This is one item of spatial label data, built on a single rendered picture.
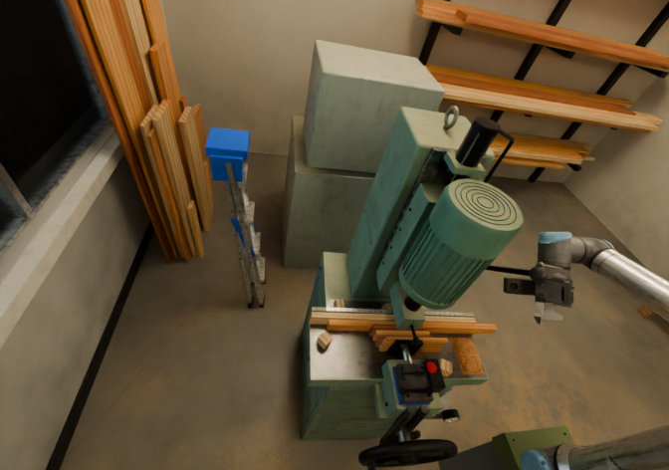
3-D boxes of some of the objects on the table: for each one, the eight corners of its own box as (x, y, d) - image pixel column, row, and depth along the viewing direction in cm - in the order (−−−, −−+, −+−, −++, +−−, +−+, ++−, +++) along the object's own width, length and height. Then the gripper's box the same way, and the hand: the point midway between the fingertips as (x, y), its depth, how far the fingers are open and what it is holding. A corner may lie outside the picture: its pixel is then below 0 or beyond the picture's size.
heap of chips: (462, 374, 101) (466, 371, 99) (449, 337, 110) (453, 334, 108) (485, 374, 103) (489, 371, 101) (471, 338, 111) (475, 334, 109)
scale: (327, 311, 102) (327, 311, 102) (327, 307, 103) (327, 307, 102) (462, 316, 111) (463, 316, 111) (461, 312, 112) (461, 312, 112)
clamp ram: (390, 374, 96) (400, 363, 90) (386, 351, 101) (395, 339, 95) (417, 374, 98) (429, 363, 91) (412, 351, 103) (422, 340, 97)
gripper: (572, 256, 89) (572, 255, 73) (571, 325, 88) (570, 340, 72) (538, 253, 94) (530, 252, 79) (536, 319, 93) (528, 331, 77)
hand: (536, 292), depth 77 cm, fingers open, 14 cm apart
